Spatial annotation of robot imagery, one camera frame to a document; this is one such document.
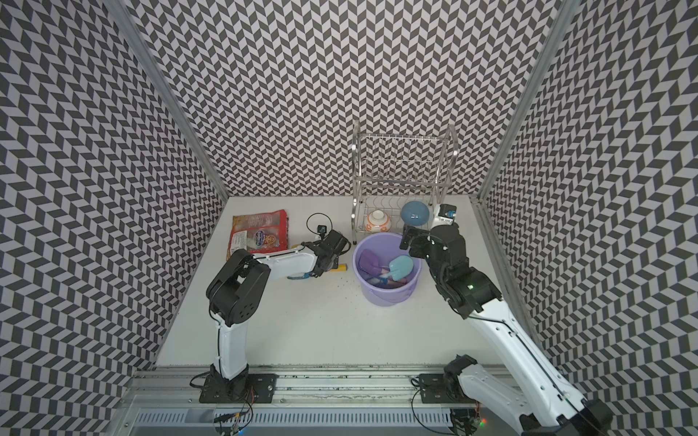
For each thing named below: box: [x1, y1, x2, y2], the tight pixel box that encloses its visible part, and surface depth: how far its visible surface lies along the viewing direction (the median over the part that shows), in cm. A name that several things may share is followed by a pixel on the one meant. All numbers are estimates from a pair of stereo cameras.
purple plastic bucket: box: [351, 232, 422, 307], surface depth 88 cm
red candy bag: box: [226, 208, 290, 261], surface depth 106 cm
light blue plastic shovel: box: [386, 255, 414, 281], surface depth 88 cm
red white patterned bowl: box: [365, 208, 391, 233], surface depth 101 cm
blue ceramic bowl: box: [400, 200, 430, 227], surface depth 107 cm
